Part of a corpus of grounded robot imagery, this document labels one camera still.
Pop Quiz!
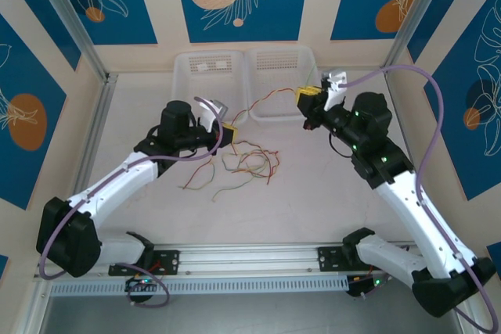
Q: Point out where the red yellow wire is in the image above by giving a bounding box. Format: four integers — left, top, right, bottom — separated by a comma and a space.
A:
230, 63, 318, 147

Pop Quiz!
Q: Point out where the white plastic basket with label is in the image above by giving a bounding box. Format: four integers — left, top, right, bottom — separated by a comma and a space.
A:
171, 50, 250, 127

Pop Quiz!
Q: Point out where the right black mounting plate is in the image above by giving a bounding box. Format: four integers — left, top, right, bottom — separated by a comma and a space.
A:
317, 246, 354, 272

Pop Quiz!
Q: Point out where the black mounting plate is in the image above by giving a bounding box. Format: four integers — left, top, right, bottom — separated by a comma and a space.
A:
317, 246, 354, 272
108, 250, 182, 277

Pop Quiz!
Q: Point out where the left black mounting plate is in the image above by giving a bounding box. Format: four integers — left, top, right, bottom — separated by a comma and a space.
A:
108, 250, 182, 277

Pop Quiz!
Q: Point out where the right controller board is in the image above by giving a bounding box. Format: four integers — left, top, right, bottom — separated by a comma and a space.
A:
346, 274, 387, 300

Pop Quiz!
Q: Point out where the controller board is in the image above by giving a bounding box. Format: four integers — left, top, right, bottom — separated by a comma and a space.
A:
346, 274, 387, 300
124, 275, 158, 294

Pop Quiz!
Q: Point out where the left controller board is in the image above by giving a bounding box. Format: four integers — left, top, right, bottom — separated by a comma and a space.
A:
124, 275, 158, 294

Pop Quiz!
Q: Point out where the thin black motor cable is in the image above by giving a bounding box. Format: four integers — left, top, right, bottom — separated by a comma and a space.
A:
327, 132, 355, 160

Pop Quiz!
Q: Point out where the right aluminium side rail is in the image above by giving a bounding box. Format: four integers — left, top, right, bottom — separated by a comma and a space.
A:
381, 70, 485, 334

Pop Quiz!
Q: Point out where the aluminium side rail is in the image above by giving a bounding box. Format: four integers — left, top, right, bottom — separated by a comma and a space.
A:
15, 74, 118, 334
381, 70, 485, 334

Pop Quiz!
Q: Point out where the left aluminium side rail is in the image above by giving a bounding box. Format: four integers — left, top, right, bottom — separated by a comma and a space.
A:
15, 74, 118, 334

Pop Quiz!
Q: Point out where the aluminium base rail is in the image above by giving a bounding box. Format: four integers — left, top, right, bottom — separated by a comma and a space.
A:
90, 242, 416, 275

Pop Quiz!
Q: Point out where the right aluminium frame post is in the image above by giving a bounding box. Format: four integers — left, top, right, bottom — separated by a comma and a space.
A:
385, 0, 451, 74

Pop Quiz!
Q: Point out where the aluminium frame post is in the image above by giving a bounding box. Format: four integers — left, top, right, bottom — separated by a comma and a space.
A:
385, 0, 451, 74
27, 0, 118, 84

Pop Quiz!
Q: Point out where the left aluminium frame post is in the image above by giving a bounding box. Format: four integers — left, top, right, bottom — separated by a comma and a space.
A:
27, 0, 118, 84

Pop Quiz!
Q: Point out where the slotted grey cable duct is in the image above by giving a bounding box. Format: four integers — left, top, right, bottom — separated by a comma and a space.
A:
49, 275, 349, 296

